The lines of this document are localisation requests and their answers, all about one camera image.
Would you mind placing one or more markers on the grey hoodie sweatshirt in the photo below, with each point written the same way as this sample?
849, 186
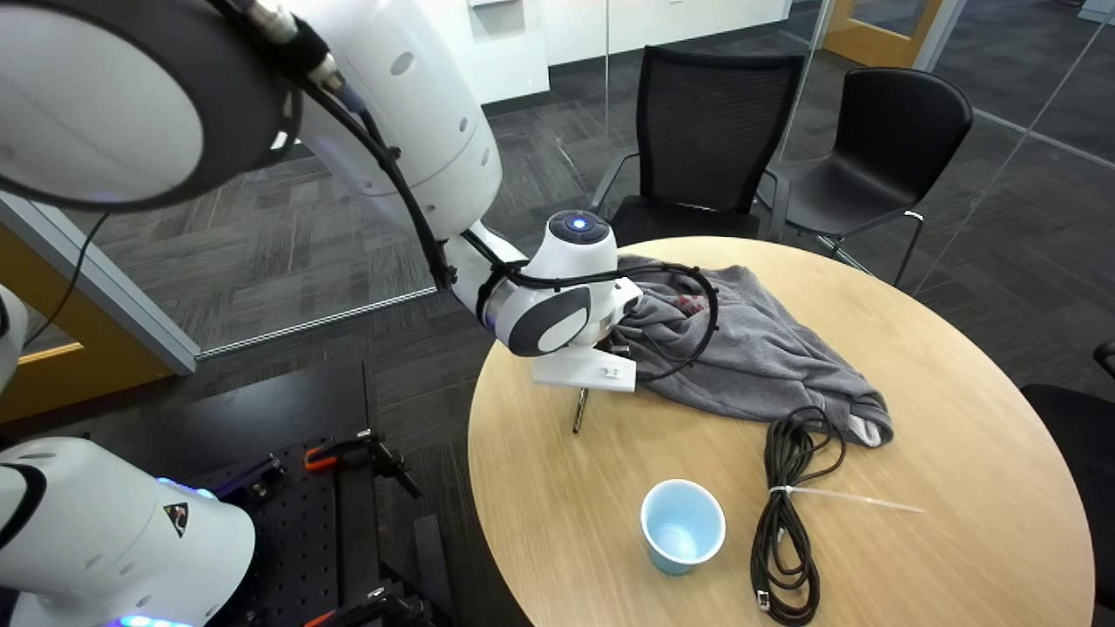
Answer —
721, 344

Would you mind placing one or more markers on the orange handled clamp lower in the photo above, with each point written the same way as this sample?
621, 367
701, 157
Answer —
381, 609

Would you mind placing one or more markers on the black pen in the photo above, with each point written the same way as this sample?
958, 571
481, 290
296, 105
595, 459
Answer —
578, 412

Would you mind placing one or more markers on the blue plastic cup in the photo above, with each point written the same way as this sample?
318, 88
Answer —
682, 525

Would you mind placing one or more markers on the black mesh office chair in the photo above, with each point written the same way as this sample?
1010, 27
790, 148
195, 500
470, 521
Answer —
704, 129

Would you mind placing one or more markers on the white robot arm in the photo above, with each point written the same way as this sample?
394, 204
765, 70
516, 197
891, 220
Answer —
126, 105

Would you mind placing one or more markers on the orange handled clamp upper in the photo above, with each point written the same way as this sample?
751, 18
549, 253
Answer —
359, 451

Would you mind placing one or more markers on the round wooden table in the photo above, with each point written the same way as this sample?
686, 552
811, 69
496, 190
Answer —
964, 521

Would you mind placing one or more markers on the orange handled clamp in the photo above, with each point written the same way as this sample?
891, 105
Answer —
359, 451
381, 609

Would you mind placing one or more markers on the black plastic side chair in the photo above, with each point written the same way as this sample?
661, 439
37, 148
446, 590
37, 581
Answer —
898, 129

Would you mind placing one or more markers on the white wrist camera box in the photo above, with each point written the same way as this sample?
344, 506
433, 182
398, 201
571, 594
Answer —
585, 367

